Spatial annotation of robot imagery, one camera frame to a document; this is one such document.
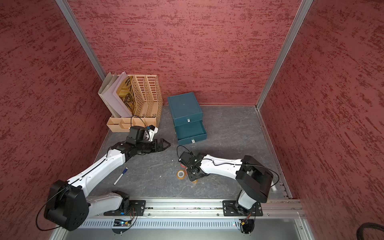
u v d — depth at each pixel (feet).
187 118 2.92
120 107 3.14
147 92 3.61
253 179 1.43
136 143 2.11
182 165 2.88
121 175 2.75
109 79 3.13
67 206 1.29
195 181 2.49
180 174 2.80
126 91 3.26
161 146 2.38
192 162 2.17
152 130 2.51
